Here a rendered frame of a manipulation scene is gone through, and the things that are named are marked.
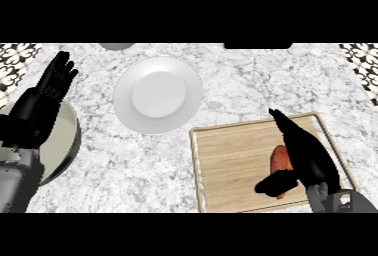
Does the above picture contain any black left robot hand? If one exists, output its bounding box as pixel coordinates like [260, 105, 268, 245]
[0, 50, 80, 150]

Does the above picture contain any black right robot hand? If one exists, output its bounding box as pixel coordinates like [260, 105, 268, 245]
[254, 108, 343, 199]

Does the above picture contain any orange sweet potato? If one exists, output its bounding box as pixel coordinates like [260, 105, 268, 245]
[269, 144, 296, 200]

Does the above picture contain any wooden tray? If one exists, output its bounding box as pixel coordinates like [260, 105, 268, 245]
[189, 112, 361, 214]

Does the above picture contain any white round plate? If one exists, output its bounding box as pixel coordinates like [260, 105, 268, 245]
[113, 55, 204, 135]

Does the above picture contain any round steel pan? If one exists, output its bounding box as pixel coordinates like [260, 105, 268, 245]
[0, 99, 83, 187]

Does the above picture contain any grey round object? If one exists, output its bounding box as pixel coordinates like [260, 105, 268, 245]
[99, 43, 136, 52]

